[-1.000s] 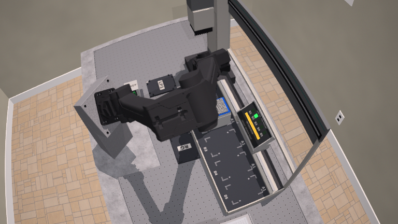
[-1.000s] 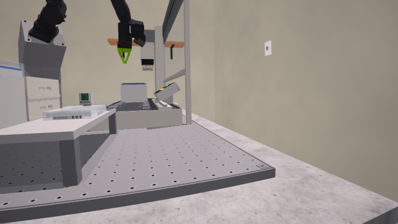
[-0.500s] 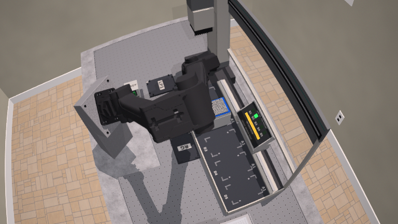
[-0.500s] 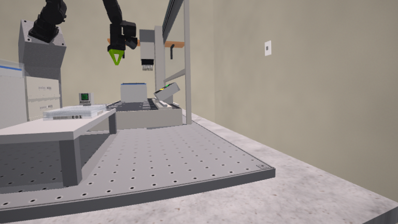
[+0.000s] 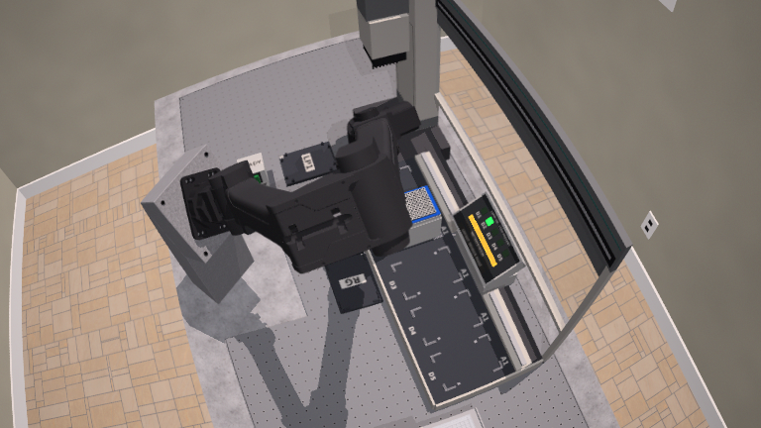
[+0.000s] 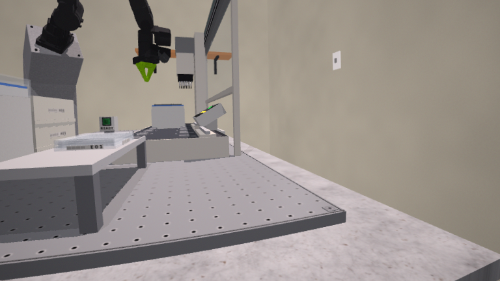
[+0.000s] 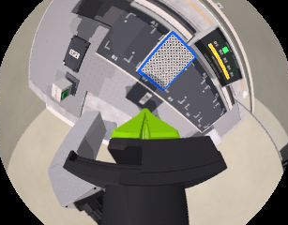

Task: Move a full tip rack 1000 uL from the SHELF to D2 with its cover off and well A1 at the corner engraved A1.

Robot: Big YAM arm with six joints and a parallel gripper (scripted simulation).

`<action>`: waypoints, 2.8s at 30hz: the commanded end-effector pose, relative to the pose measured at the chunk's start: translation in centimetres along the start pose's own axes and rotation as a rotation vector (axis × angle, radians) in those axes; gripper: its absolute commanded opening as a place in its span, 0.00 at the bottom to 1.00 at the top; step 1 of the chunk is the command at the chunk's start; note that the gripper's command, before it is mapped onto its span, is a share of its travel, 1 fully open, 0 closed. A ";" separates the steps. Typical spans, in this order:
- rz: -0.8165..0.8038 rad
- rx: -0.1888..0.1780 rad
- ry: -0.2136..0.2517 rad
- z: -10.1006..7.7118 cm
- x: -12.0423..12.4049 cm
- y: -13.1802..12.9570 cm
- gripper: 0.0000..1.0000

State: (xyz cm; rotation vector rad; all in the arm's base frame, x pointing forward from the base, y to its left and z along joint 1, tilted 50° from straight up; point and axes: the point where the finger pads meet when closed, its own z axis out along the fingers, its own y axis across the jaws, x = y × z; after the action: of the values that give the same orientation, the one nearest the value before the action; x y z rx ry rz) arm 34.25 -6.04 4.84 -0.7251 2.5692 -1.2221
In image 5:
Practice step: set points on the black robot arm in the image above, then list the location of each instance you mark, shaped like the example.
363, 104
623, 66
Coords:
366, 189

